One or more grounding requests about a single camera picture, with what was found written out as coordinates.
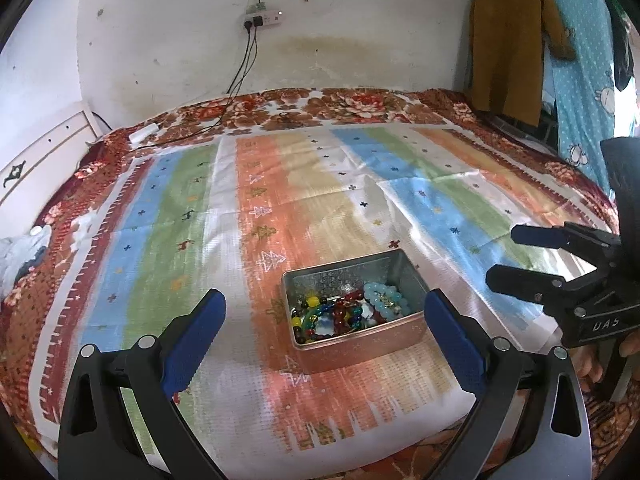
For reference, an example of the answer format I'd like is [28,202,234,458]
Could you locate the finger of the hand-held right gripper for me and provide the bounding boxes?
[511,222,621,263]
[486,264,608,321]

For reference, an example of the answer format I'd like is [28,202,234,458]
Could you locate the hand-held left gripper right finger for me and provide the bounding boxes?
[422,288,593,480]

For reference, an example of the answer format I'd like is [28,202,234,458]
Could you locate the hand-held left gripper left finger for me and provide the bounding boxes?
[57,288,227,480]

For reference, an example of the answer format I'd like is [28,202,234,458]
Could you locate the light blue bead bracelet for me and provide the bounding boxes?
[362,281,415,322]

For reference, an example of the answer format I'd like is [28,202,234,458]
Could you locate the silver metal tin box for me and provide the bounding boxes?
[280,248,432,375]

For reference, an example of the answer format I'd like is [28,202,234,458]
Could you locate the multicolour glass bead bracelet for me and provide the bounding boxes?
[300,300,366,341]

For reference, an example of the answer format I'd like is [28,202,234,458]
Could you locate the red bead bracelet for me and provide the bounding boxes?
[327,290,373,333]

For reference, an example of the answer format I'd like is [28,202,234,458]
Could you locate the yellow and brown bead bracelet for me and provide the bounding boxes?
[290,294,346,346]

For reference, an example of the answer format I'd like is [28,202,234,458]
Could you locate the person's right hand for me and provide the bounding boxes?
[570,332,640,393]

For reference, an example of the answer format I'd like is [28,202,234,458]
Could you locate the striped printed mat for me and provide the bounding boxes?
[30,125,606,461]

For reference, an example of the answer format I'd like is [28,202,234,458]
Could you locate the blue dotted cartoon cloth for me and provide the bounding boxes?
[542,0,618,196]

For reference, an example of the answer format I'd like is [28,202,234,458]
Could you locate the dark hanging garment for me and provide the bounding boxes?
[600,0,640,91]

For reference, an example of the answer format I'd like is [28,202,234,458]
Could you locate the white crumpled cloth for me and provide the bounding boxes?
[0,225,51,296]

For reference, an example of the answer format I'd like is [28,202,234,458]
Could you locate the brown hanging garment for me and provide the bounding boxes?
[469,0,576,128]

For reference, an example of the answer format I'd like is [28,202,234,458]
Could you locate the white wooden headboard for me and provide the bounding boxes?
[0,100,103,241]

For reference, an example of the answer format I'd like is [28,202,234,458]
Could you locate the white power strip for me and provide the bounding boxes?
[243,7,283,28]

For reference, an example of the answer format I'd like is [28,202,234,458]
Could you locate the black power cable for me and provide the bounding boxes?
[227,25,253,96]
[135,25,261,151]

